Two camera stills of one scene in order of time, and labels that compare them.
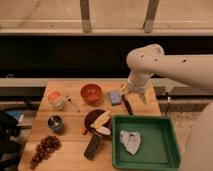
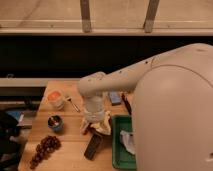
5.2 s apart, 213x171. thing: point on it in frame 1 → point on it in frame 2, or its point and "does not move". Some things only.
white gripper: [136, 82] → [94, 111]
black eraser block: [91, 150] does not move
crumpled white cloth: [131, 140] does not move
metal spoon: [69, 99] does not move
